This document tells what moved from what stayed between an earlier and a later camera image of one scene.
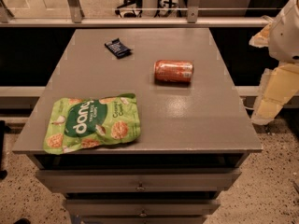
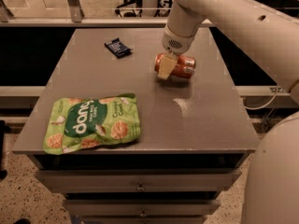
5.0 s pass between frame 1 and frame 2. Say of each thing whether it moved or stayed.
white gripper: moved
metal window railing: stayed
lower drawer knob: stayed
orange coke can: moved
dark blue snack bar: stayed
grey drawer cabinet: stayed
